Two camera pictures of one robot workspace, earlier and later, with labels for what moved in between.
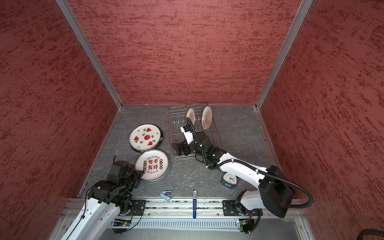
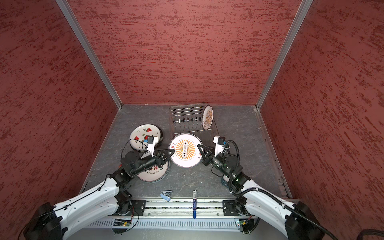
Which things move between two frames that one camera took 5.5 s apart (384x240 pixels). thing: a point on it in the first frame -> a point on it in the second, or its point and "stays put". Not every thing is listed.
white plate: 154,163 stays put
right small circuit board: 248,225 stays put
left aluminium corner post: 91,50 stays put
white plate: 154,163 stays put
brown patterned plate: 190,113 -> 186,153
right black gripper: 180,151 -> 207,159
